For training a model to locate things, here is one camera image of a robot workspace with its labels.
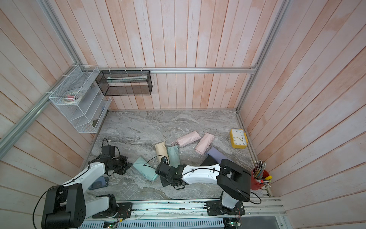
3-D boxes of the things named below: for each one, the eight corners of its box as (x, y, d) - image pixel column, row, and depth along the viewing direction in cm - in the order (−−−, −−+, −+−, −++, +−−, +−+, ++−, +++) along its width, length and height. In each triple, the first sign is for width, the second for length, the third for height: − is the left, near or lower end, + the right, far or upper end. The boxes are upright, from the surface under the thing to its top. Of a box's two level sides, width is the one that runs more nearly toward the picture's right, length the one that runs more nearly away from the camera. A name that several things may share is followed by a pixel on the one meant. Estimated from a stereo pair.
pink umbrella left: (175, 150, 98) (174, 147, 95) (171, 142, 102) (171, 140, 99) (200, 139, 103) (200, 137, 101) (195, 133, 107) (196, 130, 105)
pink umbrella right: (194, 151, 97) (194, 148, 95) (204, 133, 107) (205, 131, 104) (204, 156, 95) (205, 154, 92) (214, 138, 104) (215, 135, 101)
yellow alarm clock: (232, 148, 99) (234, 146, 97) (228, 131, 109) (229, 129, 106) (248, 148, 99) (250, 146, 97) (242, 131, 109) (244, 129, 106)
